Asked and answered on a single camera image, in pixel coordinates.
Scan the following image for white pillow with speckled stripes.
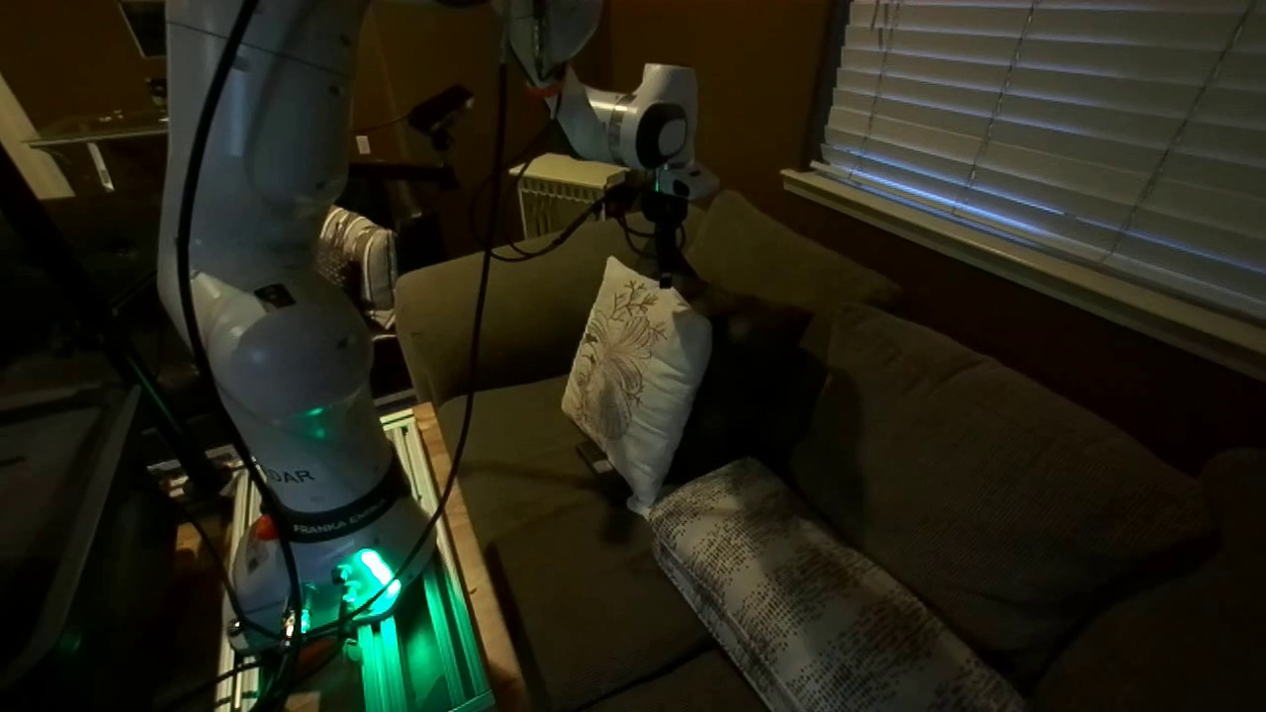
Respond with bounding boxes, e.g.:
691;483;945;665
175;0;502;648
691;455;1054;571
651;460;1025;712

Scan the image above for olive green fabric sofa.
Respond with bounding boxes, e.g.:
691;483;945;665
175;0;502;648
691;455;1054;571
396;193;1266;712

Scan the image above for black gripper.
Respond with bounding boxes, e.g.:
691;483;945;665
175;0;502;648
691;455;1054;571
640;179;691;281

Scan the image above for white window blinds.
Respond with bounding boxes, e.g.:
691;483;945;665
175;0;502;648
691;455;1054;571
813;0;1266;319

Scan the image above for green lit robot base table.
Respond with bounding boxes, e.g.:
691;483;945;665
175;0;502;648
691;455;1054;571
214;406;497;712

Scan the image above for white window sill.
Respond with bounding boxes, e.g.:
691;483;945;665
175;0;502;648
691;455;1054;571
778;172;1266;379

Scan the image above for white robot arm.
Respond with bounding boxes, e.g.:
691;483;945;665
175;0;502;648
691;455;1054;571
159;0;427;645

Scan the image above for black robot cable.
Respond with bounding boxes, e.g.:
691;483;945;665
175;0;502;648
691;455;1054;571
168;0;664;712

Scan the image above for white pillow with embroidered peacock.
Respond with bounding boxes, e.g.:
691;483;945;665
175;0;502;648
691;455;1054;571
557;255;793;521

